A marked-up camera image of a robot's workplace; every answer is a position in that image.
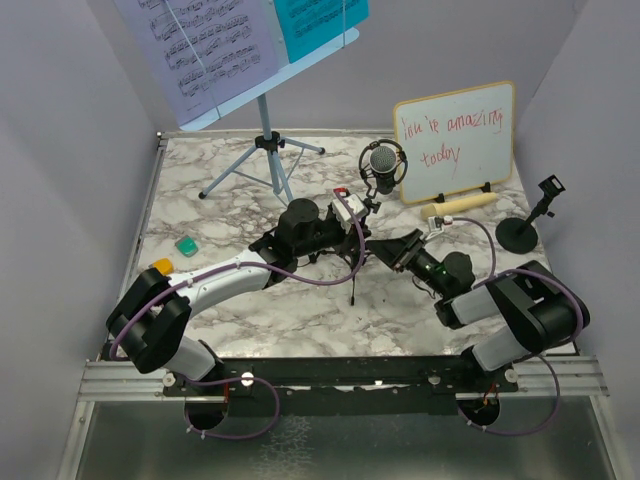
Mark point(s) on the yellow eraser block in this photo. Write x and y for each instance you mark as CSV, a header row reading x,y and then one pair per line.
x,y
164,266

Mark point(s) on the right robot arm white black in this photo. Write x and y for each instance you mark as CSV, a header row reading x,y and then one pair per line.
x,y
539,311

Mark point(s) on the lilac sheet music page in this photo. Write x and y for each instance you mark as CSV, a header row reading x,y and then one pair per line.
x,y
159,26

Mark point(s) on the cream toy microphone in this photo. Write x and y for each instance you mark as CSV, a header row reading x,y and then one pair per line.
x,y
449,208

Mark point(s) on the light blue music stand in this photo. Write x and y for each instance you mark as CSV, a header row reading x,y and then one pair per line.
x,y
270,141

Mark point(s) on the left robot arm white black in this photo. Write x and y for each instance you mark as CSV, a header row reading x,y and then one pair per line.
x,y
149,322

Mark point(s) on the cyan sheet music page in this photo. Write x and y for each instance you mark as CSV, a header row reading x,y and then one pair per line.
x,y
309,24

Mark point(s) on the black round-base mic stand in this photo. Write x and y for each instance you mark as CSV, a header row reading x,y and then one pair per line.
x,y
518,235

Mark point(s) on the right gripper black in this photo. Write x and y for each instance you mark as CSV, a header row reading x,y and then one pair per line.
x,y
392,249

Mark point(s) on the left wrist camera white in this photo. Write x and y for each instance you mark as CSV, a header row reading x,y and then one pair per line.
x,y
347,208

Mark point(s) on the green eraser block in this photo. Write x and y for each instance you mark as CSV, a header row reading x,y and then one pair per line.
x,y
187,246

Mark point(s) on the whiteboard with yellow frame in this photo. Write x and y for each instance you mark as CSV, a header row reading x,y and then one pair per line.
x,y
456,141

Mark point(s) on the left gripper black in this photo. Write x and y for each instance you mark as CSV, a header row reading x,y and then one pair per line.
x,y
347,241

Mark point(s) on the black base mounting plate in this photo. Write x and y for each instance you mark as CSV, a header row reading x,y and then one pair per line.
x,y
345,386

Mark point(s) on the black studio microphone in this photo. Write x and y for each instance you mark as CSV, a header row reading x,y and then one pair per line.
x,y
382,166

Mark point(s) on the aluminium rail frame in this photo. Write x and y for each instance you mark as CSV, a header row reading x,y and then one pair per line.
x,y
133,431

